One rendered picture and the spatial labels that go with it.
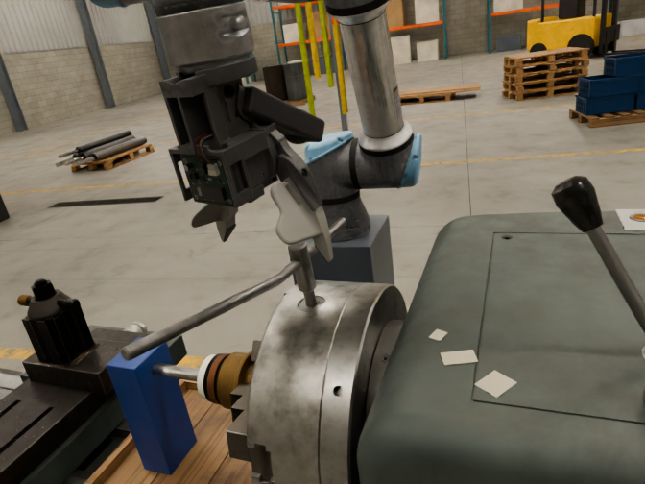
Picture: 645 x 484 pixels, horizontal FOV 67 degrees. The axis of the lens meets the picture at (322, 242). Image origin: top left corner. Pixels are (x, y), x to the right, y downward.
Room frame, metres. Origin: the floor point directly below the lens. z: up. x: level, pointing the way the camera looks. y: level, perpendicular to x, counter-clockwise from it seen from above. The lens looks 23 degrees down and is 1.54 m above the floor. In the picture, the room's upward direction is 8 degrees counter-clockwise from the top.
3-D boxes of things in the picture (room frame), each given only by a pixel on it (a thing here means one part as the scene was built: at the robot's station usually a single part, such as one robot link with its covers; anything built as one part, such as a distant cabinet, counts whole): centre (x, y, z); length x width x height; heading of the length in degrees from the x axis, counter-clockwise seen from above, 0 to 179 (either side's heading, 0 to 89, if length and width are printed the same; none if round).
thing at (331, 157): (1.11, -0.05, 1.27); 0.13 x 0.12 x 0.14; 68
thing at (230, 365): (0.61, 0.15, 1.08); 0.09 x 0.09 x 0.09; 66
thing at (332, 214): (1.12, -0.05, 1.15); 0.15 x 0.15 x 0.10
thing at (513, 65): (9.17, -4.43, 0.36); 1.26 x 0.86 x 0.73; 84
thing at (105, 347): (0.86, 0.52, 1.00); 0.20 x 0.10 x 0.05; 66
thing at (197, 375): (0.65, 0.25, 1.08); 0.13 x 0.07 x 0.07; 66
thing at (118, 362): (0.69, 0.33, 1.00); 0.08 x 0.06 x 0.23; 156
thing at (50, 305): (0.87, 0.55, 1.13); 0.08 x 0.08 x 0.03
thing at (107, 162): (8.83, 3.45, 0.07); 1.24 x 0.86 x 0.14; 158
